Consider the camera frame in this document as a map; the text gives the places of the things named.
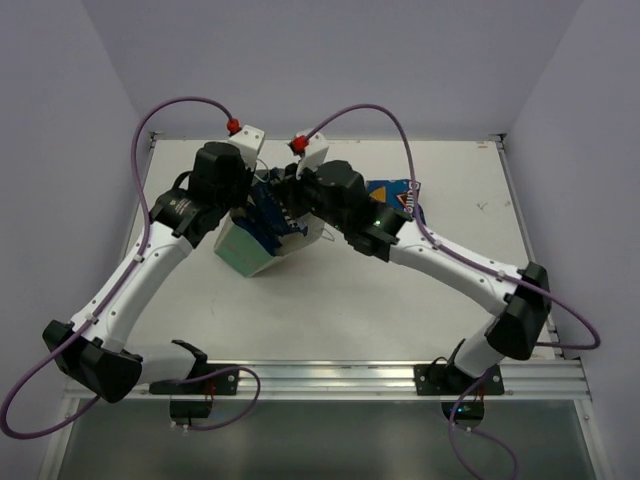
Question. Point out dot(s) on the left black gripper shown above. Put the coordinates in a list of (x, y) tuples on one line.
[(242, 195)]

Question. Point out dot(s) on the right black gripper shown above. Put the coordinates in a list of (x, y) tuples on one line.
[(291, 186)]

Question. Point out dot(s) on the green paper gift bag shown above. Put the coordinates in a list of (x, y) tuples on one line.
[(245, 255)]

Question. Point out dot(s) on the blue Doritos chip bag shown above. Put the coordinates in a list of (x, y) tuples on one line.
[(392, 201)]

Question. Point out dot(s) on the dark blue snack bag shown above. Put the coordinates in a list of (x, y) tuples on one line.
[(265, 219)]

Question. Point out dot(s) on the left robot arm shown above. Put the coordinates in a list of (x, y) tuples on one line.
[(91, 347)]

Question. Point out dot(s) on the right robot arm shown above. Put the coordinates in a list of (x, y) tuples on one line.
[(514, 297)]

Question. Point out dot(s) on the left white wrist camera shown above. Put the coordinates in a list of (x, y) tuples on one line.
[(249, 141)]

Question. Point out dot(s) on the left black base bracket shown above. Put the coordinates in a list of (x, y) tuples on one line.
[(200, 387)]

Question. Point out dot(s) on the black base bracket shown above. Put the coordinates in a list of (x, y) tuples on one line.
[(200, 387), (440, 379)]

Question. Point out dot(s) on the right black base bracket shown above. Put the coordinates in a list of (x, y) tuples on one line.
[(440, 379)]

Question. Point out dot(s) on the aluminium mounting rail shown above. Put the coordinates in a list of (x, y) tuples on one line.
[(393, 380)]

